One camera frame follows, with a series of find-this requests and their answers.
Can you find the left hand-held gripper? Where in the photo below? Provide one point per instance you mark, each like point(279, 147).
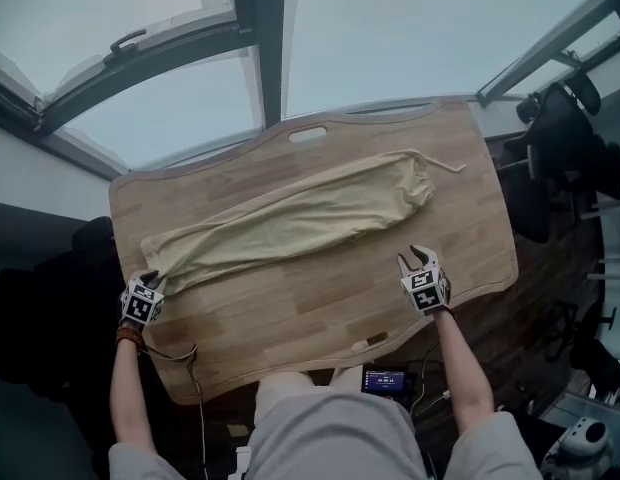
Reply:
point(140, 305)

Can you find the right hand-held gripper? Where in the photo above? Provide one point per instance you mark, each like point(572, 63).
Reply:
point(424, 290)

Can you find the beige pants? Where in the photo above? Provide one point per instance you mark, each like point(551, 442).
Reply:
point(290, 218)

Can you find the person's left forearm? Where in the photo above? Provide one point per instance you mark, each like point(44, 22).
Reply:
point(129, 393)

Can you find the person's right forearm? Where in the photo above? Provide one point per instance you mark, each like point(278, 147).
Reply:
point(462, 368)

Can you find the black device with screen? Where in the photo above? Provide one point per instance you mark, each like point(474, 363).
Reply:
point(386, 380)

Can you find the person's bare legs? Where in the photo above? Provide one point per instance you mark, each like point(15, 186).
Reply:
point(290, 385)

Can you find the black office chair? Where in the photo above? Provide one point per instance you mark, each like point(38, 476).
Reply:
point(565, 143)

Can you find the person's grey clothing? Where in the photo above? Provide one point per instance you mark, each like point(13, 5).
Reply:
point(330, 438)

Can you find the white round device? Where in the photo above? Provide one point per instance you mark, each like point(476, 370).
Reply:
point(586, 438)

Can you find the grey window frame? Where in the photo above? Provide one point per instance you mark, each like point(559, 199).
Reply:
point(270, 43)

